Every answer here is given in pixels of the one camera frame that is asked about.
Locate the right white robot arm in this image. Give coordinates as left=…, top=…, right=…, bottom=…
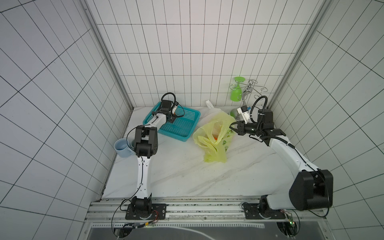
left=230, top=106, right=334, bottom=219

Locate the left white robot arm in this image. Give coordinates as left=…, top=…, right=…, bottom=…
left=128, top=100, right=179, bottom=218

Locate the white printed plastic bag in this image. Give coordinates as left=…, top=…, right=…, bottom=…
left=206, top=100, right=222, bottom=115

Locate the light blue cup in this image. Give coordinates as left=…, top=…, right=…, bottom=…
left=114, top=139, right=135, bottom=158

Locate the chrome glass holder stand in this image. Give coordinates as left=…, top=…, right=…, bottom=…
left=230, top=80, right=268, bottom=123

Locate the green plastic bag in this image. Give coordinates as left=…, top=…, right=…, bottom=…
left=193, top=108, right=235, bottom=163

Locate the teal plastic basket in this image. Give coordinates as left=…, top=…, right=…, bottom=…
left=158, top=104, right=201, bottom=142

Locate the aluminium mounting rail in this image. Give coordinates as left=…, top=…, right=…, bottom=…
left=85, top=197, right=329, bottom=232

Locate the green plastic wine glass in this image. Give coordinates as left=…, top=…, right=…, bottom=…
left=230, top=76, right=246, bottom=102

